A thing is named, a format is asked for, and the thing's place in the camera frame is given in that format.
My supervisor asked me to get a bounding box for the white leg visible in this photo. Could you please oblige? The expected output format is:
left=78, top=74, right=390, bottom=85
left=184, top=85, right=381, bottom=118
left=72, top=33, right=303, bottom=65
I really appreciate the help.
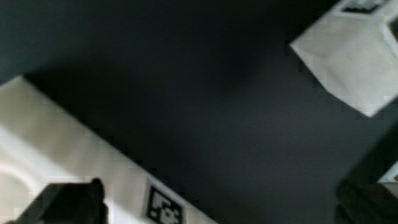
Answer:
left=289, top=0, right=398, bottom=117

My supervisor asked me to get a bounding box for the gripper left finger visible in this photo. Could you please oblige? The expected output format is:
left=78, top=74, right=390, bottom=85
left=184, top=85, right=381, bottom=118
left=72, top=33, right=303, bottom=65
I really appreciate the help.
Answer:
left=14, top=178, right=108, bottom=224

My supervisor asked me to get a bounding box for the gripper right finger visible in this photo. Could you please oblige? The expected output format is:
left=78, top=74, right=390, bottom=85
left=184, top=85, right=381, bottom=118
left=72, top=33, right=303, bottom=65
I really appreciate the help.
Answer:
left=333, top=181, right=398, bottom=224

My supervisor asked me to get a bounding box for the white square tabletop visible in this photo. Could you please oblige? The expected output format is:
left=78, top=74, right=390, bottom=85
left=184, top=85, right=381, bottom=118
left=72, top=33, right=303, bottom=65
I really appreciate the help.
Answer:
left=0, top=77, right=218, bottom=224

